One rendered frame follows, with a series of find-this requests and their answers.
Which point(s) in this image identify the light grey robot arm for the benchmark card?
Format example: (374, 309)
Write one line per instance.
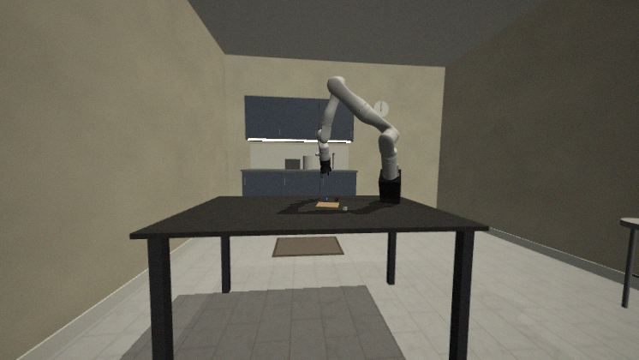
(365, 113)

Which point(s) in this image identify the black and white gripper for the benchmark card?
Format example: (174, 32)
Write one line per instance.
(325, 162)

